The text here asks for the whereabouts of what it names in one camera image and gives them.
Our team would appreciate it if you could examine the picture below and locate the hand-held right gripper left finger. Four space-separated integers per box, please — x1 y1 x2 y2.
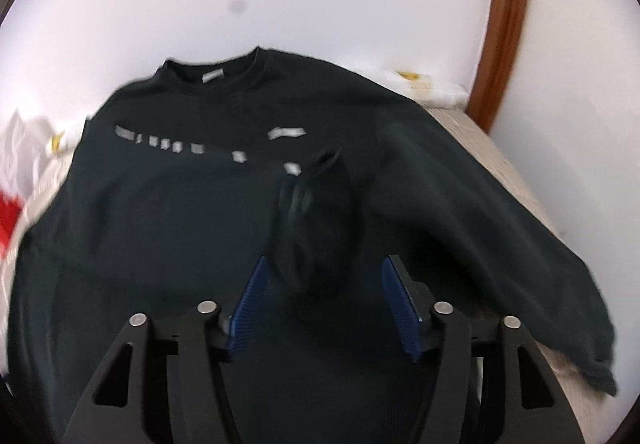
62 254 271 444

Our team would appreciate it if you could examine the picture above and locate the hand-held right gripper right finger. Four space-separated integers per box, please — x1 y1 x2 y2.
381 254 586 444

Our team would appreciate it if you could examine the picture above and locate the black sweatshirt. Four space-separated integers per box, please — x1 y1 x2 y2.
5 46 618 444

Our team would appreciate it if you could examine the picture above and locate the striped beige bed cover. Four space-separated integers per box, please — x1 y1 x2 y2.
10 104 635 444

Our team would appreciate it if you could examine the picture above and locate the white sheet with yellow print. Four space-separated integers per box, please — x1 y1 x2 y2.
44 68 471 155

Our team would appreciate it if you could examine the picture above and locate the red bag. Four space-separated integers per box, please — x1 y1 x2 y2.
0 189 27 249

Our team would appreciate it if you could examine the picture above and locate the white plastic bag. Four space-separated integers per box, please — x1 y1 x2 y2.
0 108 57 205

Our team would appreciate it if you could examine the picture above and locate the brown wooden frame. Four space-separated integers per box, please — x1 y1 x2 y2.
467 0 532 135

